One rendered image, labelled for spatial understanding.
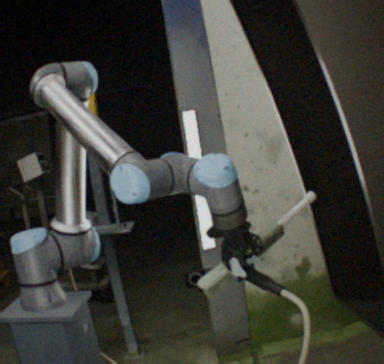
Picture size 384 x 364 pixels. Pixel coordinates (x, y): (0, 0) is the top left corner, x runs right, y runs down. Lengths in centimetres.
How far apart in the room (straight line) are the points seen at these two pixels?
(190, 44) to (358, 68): 123
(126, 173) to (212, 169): 19
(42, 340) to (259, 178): 124
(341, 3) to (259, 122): 115
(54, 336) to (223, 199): 80
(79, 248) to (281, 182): 100
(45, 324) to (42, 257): 24
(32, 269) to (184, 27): 131
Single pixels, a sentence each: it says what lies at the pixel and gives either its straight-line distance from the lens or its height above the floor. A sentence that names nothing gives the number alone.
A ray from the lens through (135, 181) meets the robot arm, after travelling 107.
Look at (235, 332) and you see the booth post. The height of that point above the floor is 18.
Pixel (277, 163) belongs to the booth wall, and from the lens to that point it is 222.
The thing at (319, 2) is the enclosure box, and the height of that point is 142.
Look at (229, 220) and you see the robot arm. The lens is 115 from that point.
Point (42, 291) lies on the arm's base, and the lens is 164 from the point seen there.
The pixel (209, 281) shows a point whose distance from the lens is 130.
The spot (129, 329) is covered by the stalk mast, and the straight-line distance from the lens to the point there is 262.
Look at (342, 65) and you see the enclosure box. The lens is 114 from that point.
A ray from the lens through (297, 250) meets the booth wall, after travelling 229.
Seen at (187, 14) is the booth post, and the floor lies 174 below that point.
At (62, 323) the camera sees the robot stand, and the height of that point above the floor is 61.
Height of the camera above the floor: 112
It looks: 3 degrees down
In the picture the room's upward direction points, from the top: 9 degrees counter-clockwise
